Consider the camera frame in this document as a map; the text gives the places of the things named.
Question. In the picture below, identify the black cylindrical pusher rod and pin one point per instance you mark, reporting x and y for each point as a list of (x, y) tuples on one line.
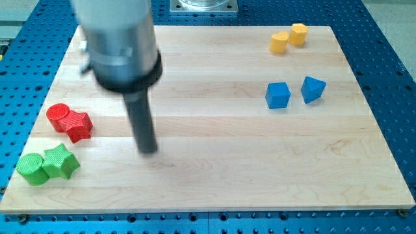
[(138, 109)]

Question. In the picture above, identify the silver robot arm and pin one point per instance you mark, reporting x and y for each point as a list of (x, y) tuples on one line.
[(124, 56)]

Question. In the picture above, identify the red star block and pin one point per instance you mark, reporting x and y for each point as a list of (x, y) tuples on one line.
[(77, 125)]

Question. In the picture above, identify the red cylinder block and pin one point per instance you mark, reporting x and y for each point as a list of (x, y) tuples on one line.
[(55, 113)]

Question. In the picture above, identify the green star block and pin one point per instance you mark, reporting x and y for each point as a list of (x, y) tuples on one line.
[(60, 162)]

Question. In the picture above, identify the wooden board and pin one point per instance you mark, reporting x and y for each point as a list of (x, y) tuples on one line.
[(220, 147)]

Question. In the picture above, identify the green cylinder block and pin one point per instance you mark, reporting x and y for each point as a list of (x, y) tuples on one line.
[(30, 168)]

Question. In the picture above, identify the blue cube block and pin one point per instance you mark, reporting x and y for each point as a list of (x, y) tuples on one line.
[(277, 95)]

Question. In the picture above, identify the yellow heart block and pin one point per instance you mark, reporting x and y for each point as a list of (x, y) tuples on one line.
[(278, 42)]

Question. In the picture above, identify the blue triangular block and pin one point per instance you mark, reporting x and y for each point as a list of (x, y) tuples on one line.
[(312, 89)]

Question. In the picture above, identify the yellow hexagon block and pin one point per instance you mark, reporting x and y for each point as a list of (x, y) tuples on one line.
[(298, 34)]

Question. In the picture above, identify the blue perforated table plate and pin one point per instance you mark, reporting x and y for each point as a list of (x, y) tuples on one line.
[(34, 57)]

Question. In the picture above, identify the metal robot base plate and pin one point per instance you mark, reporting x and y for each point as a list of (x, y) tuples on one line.
[(204, 7)]

